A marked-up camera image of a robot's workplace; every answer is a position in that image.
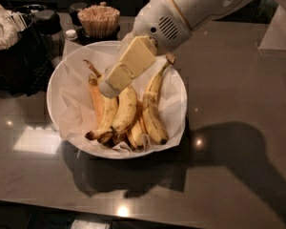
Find white gripper with vent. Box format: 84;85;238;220
99;0;192;98

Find small white-capped bottle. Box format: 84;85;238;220
65;30;80;44

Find white napkin packets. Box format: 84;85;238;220
0;5;28;51

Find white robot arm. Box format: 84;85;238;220
99;0;286;98

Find white round bowl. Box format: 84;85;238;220
46;40;189;160

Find black lidded jar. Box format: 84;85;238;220
34;10;65;59

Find black condiment caddy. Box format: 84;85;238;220
0;10;53;95

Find white paper bowl liner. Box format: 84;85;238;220
57;37;187;153

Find black stirrer holder cup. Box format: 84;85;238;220
77;26;120;45

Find bundle of wooden stirrers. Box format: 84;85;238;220
77;5;120;38

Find orange banana at left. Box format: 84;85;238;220
88;74;103;126

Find spotted yellow banana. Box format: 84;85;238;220
142;53;175;144
84;59;118;143
112;86;137;134

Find dark round lid jar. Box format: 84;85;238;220
69;2;88;26

